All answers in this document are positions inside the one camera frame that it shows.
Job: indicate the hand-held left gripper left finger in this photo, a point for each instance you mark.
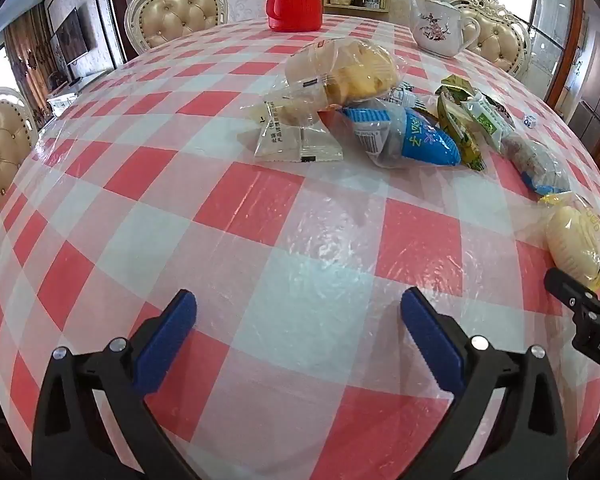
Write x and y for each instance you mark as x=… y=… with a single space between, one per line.
x=167 y=345

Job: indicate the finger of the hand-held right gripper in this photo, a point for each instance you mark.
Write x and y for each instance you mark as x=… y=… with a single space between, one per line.
x=565 y=287

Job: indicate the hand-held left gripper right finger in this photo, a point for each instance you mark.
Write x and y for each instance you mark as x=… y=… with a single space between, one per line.
x=430 y=340

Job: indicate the yellow bread packet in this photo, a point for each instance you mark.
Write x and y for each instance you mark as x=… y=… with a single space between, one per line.
x=572 y=240

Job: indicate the olive yellow snack packet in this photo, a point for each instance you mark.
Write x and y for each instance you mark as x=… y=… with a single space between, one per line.
x=455 y=86
x=462 y=140

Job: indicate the small clear pastry packet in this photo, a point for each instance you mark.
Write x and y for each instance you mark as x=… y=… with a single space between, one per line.
x=290 y=135

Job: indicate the white black-printed snack packet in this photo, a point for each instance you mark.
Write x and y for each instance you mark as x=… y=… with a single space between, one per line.
x=405 y=96

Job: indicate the large clear bread packet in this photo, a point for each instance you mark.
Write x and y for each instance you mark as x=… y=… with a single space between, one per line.
x=350 y=67

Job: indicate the clear packet with brown snack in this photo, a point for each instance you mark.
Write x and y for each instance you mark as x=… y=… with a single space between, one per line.
x=537 y=165

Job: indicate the red white checkered tablecloth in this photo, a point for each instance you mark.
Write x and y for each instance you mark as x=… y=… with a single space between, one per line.
x=280 y=240

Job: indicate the white green snack packet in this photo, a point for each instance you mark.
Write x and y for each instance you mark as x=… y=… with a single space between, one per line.
x=487 y=117

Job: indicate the blue snack packet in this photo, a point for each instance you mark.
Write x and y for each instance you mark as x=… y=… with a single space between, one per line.
x=410 y=140

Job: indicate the beige tufted dining chair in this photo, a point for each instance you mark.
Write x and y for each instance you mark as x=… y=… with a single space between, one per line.
x=500 y=35
x=0 y=160
x=177 y=12

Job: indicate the white television cabinet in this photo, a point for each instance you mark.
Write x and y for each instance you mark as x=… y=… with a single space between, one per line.
x=75 y=92

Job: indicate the white floral teapot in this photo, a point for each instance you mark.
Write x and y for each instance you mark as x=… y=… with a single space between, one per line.
x=437 y=27

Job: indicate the brown curtain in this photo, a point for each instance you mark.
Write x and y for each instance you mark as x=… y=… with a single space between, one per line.
x=27 y=60

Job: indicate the flat screen television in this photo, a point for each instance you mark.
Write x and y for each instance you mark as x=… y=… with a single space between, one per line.
x=72 y=35

